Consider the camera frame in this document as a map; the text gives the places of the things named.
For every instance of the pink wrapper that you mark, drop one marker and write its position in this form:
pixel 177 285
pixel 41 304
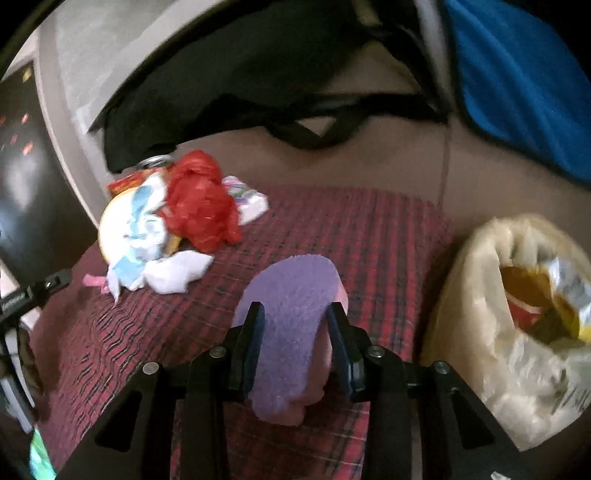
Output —
pixel 92 279

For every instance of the translucent plastic trash bag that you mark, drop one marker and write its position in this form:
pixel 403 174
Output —
pixel 471 295

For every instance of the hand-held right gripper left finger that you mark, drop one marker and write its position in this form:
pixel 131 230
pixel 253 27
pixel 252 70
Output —
pixel 254 350

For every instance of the white and blue paper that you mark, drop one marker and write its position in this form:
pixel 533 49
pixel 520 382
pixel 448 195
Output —
pixel 143 230

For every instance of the red plastic bag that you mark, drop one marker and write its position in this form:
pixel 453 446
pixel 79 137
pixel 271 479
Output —
pixel 198 203

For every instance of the red plaid mat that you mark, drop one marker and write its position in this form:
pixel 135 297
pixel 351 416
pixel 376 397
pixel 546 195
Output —
pixel 346 240

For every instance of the yellow packet with silver lining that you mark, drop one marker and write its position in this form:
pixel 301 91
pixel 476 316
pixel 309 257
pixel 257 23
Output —
pixel 517 281

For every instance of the red snack packet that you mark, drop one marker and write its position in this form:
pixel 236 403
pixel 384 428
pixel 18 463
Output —
pixel 122 184

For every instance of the colourful tissue pack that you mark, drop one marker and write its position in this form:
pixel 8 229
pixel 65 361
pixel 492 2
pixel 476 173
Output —
pixel 249 201

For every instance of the purple and pink fuzzy sock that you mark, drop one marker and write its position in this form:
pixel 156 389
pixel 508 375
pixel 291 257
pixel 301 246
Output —
pixel 286 314

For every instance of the blue cloth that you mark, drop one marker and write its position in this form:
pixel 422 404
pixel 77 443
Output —
pixel 508 92

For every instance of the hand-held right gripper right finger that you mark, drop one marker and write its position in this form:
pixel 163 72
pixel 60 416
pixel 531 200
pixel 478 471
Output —
pixel 339 350

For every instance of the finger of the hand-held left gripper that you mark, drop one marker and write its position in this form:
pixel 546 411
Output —
pixel 51 279

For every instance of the round cream plate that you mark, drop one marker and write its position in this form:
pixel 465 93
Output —
pixel 108 226

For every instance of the teal patterned cloth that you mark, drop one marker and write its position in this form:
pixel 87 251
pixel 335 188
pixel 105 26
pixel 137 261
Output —
pixel 41 457

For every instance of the black door with magnets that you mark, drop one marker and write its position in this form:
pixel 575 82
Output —
pixel 27 184

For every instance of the metal drink can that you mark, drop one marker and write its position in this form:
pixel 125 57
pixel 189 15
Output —
pixel 154 162

